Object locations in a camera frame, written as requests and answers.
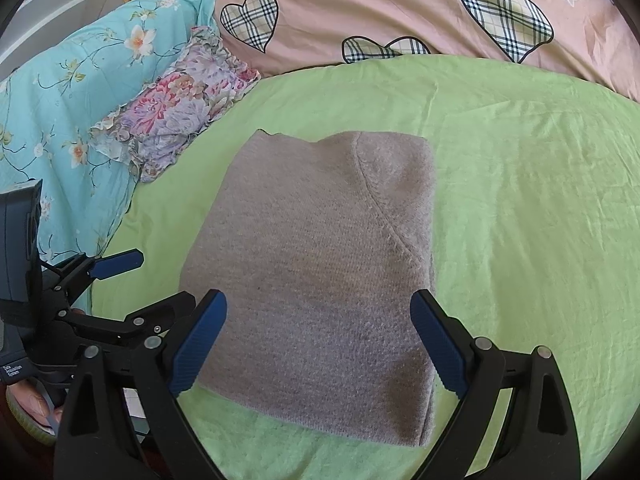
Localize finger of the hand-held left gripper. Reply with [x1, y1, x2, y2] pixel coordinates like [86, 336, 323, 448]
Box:
[39, 248, 146, 312]
[56, 291, 199, 357]

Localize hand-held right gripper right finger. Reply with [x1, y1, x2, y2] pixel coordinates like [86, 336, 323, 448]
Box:
[408, 287, 584, 480]

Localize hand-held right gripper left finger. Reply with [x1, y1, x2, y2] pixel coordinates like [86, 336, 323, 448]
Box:
[52, 288, 229, 480]

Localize beige knit sweater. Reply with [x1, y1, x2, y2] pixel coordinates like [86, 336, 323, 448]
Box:
[177, 129, 437, 448]

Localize light green bed sheet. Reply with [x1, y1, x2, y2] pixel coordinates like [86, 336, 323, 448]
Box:
[90, 52, 640, 480]

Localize floral ruffled pillow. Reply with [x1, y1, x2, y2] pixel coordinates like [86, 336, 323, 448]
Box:
[90, 25, 262, 184]

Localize turquoise floral blanket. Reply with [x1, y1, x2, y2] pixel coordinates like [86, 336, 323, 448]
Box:
[0, 0, 241, 311]

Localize white door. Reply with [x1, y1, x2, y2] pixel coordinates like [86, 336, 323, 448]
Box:
[0, 0, 123, 81]

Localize pink quilt with plaid hearts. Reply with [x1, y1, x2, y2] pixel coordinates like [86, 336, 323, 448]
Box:
[212, 0, 640, 103]

